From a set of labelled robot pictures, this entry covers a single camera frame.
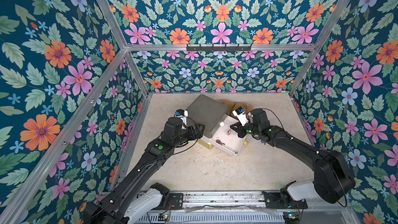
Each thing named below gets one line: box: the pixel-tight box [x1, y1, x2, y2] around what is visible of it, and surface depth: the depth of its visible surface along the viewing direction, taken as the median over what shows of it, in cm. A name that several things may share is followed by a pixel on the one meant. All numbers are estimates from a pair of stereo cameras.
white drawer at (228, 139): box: [208, 115, 248, 155], surface depth 88 cm
